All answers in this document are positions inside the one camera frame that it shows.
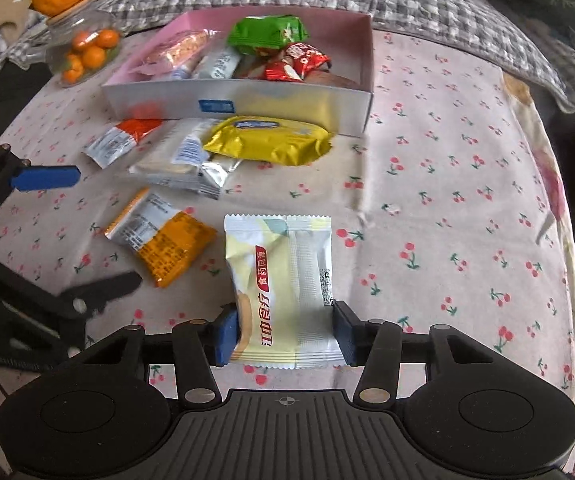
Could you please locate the pink crispy rice packet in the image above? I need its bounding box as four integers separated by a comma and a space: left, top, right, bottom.
132, 29, 219, 76

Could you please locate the orange biscuit packet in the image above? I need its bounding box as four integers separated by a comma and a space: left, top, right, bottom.
104, 188, 217, 288

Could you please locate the grey white long snack bar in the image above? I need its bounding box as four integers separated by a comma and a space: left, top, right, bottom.
192, 46, 242, 79

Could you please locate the clear rice cracker packet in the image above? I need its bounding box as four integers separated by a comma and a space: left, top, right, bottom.
162, 55, 202, 80

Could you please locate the orange white wafer packet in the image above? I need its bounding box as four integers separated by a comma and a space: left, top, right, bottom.
82, 119, 163, 169

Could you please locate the pink silver cardboard box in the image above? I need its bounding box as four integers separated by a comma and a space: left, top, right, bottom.
102, 6, 374, 138

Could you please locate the green snack packet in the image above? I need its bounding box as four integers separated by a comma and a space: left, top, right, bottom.
227, 14, 309, 55

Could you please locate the cream yellow cake packet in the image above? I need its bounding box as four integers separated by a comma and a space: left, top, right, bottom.
224, 214, 344, 370

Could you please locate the clear white cracker packet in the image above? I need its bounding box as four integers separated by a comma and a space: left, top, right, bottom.
127, 118, 241, 200

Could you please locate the gold foil snack bar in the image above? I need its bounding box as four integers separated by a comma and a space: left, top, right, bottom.
305, 70, 361, 90

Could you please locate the cherry print tablecloth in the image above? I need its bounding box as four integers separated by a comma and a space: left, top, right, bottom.
0, 32, 575, 401

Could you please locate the red candy packet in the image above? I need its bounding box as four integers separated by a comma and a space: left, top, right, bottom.
281, 42, 332, 79
263, 60, 303, 82

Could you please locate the yellow foil biscuit packet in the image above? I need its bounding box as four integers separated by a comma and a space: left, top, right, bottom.
203, 116, 334, 167

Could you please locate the glass jar with small oranges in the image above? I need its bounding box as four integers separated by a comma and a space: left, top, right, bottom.
27, 0, 123, 88

